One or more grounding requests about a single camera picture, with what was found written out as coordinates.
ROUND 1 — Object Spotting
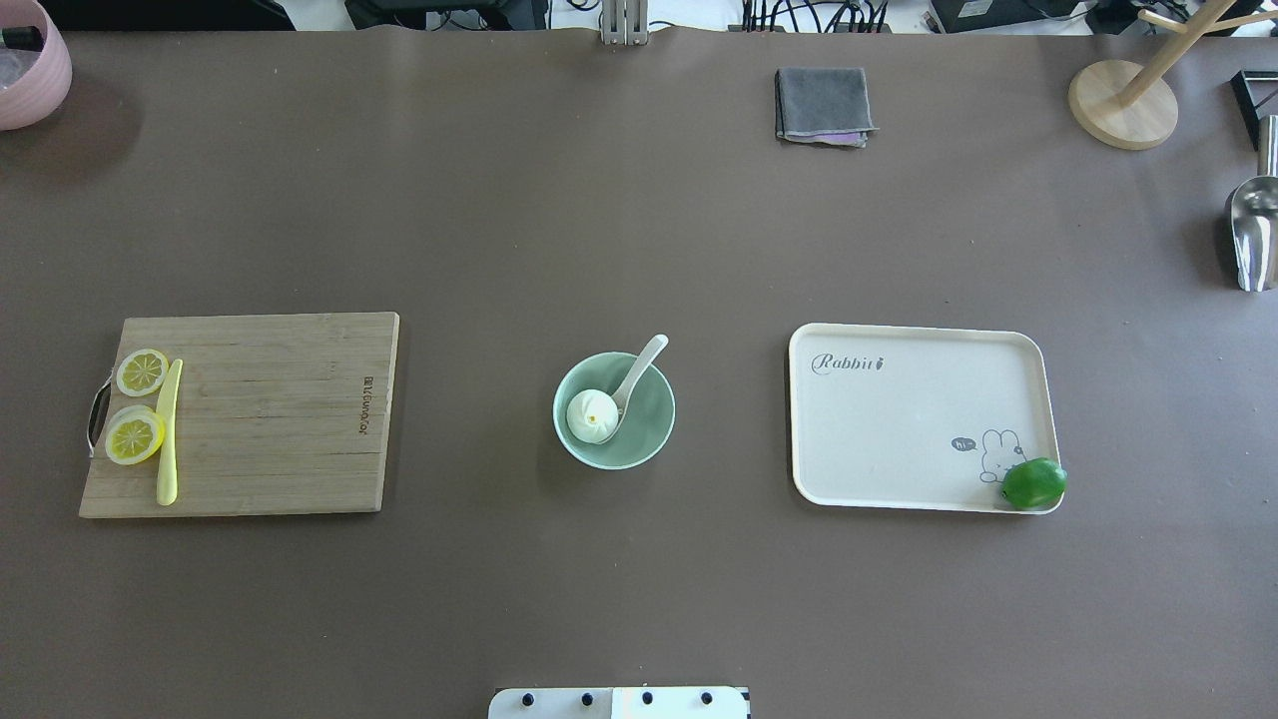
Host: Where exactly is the white ceramic spoon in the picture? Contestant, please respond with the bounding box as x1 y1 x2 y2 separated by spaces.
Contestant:
604 335 668 441

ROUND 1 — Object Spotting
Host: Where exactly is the mint green bowl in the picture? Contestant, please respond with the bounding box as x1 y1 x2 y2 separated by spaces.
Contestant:
551 352 676 470

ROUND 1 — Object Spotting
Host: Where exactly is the pink bowl with ice cubes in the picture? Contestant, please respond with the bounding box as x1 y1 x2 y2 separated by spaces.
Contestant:
1 1 73 132

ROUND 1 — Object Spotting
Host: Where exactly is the cream rectangular tray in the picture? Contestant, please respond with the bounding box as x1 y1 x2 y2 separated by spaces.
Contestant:
787 323 1059 513

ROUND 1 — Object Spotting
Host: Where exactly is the grey folded cloth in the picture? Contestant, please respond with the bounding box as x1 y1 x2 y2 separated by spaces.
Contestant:
774 66 878 149

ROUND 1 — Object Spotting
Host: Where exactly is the wooden cutting board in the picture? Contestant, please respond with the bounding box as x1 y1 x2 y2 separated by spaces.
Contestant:
79 313 400 518

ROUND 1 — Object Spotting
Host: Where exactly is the green lime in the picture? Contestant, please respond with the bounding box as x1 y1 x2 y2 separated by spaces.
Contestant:
1002 456 1068 510

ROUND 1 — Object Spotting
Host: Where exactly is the yellow plastic knife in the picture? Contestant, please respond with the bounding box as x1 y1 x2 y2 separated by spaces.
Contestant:
155 359 184 506

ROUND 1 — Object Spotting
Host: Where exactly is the wooden mug tree stand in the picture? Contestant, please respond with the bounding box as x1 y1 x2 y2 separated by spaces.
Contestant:
1067 1 1277 151

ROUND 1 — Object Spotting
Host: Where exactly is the metal scoop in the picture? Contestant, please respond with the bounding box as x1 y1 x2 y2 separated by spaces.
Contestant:
1226 115 1277 292

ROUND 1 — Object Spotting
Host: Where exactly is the aluminium frame post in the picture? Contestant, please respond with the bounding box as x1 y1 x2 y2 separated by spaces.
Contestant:
601 0 649 46

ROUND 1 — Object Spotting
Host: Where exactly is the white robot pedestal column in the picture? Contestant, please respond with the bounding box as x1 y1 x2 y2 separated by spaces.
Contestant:
487 685 751 718

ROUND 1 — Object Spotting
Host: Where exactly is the lemon slice near handle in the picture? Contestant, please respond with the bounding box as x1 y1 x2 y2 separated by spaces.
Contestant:
115 347 170 397

